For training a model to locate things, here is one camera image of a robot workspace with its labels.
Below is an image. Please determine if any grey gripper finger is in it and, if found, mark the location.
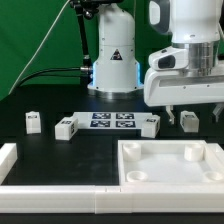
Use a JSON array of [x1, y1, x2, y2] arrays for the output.
[[165, 105, 175, 125], [213, 103, 224, 122]]

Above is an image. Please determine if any white left fence rail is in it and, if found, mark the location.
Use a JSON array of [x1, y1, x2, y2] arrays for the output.
[[0, 143, 18, 185]]

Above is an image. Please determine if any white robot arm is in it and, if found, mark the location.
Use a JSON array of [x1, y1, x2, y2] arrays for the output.
[[89, 0, 224, 116]]

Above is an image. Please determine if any white marker base plate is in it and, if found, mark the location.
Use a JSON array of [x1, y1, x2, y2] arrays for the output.
[[73, 112, 151, 130]]

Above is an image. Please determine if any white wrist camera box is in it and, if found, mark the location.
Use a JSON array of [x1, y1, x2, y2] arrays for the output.
[[148, 47, 189, 70]]

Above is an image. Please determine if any white square table top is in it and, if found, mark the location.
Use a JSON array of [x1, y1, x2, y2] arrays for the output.
[[118, 140, 224, 185]]

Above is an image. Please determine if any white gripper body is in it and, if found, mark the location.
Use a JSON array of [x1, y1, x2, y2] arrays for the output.
[[144, 65, 224, 107]]

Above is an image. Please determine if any white fence rail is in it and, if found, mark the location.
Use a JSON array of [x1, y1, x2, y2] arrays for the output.
[[0, 185, 224, 214], [0, 143, 18, 185]]

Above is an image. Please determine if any white front fence rail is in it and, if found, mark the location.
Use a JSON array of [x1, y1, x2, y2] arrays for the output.
[[0, 185, 224, 214]]

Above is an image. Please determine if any white thin cable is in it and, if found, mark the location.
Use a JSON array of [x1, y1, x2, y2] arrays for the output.
[[7, 0, 72, 96]]

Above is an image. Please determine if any black thick cable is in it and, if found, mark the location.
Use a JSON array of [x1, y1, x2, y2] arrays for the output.
[[15, 66, 93, 88]]

